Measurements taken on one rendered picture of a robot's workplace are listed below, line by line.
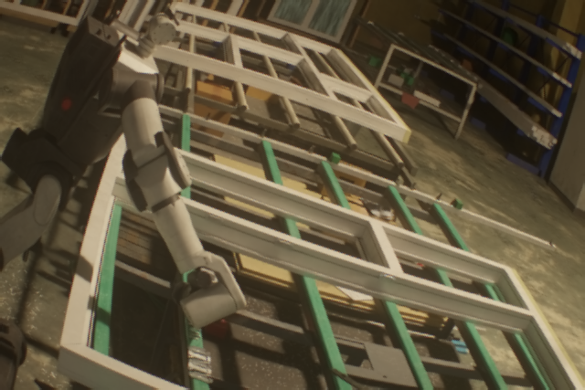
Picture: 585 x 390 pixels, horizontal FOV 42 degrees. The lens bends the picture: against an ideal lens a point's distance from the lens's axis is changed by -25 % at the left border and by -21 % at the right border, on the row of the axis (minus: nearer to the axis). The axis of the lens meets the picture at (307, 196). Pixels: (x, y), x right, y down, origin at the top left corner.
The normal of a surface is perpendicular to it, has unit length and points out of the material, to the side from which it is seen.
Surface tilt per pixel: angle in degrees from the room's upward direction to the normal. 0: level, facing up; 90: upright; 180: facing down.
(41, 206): 90
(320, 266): 90
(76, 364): 90
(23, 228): 107
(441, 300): 90
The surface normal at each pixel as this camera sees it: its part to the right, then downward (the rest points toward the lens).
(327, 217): 0.11, 0.33
